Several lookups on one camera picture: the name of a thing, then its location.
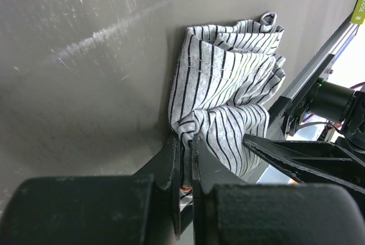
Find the green treehouse book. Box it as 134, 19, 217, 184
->
350, 0, 365, 25

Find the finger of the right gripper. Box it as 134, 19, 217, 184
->
243, 134, 364, 194

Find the grey striped underwear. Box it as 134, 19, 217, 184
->
168, 12, 286, 209

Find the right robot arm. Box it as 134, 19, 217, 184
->
243, 79, 364, 195

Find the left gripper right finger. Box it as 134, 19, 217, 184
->
192, 135, 364, 244

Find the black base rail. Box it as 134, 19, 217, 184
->
266, 17, 359, 140

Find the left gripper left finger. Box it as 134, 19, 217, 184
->
1, 136, 180, 244

